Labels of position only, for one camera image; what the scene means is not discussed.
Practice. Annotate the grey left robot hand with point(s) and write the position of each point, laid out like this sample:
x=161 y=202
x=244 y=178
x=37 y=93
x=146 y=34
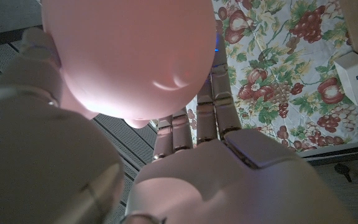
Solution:
x=228 y=180

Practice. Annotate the pink plastic piggy bank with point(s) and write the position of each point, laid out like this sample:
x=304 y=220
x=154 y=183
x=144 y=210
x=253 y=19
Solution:
x=129 y=56

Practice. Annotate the small black key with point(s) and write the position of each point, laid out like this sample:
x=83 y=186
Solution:
x=341 y=169

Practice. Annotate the floral fruit print backdrop cloth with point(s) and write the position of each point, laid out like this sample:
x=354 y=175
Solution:
x=291 y=62

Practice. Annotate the white power strip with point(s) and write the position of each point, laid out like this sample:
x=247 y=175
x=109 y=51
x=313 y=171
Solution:
x=356 y=77

